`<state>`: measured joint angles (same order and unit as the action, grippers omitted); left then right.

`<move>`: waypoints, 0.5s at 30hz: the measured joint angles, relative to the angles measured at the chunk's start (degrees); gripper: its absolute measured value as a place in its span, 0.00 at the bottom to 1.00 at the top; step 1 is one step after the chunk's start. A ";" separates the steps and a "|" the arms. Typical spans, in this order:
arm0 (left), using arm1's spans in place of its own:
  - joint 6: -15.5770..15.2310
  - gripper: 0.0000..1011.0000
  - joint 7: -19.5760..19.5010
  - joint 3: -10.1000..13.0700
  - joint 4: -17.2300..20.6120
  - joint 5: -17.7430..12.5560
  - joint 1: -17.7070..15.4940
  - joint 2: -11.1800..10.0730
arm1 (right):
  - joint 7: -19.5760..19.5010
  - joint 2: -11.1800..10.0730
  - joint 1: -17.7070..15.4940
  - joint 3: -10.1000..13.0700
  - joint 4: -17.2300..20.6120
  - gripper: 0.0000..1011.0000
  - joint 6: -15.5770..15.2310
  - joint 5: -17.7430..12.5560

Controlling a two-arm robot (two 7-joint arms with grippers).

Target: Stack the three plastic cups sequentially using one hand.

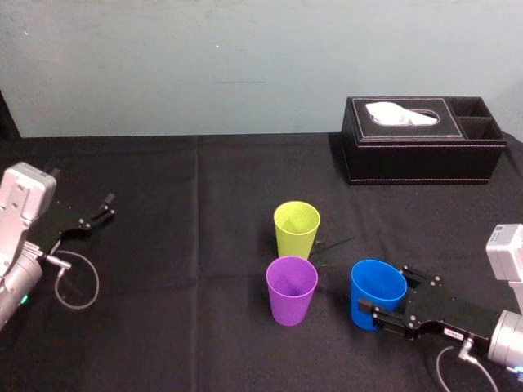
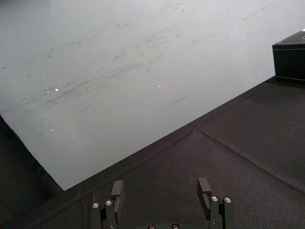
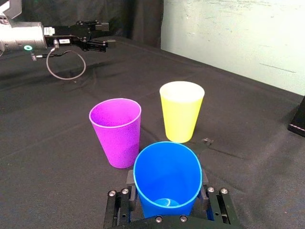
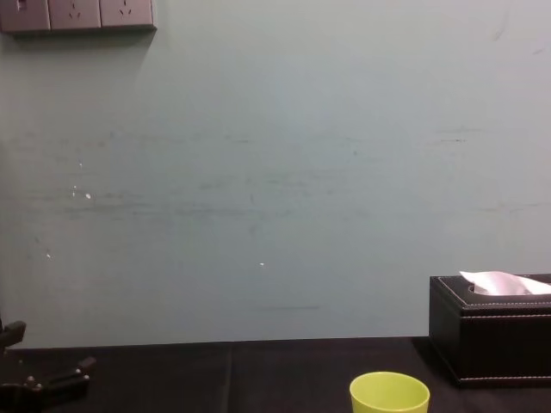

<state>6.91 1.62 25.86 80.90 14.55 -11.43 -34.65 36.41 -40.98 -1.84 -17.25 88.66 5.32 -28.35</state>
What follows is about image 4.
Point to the white paper tissue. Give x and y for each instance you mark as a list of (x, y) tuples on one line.
[(499, 284)]

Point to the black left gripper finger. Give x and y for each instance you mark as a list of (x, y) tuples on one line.
[(71, 372), (15, 332)]

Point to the grey wall socket plate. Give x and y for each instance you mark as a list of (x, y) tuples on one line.
[(127, 12), (74, 13)]

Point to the black table cloth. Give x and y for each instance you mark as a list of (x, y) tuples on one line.
[(237, 378)]

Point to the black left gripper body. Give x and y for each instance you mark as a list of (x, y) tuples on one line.
[(26, 398)]

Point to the green plastic cup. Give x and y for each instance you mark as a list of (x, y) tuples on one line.
[(389, 393)]

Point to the grey wall switch plate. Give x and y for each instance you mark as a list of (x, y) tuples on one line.
[(26, 13)]

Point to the black leather tissue box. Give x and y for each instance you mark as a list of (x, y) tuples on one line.
[(495, 344)]

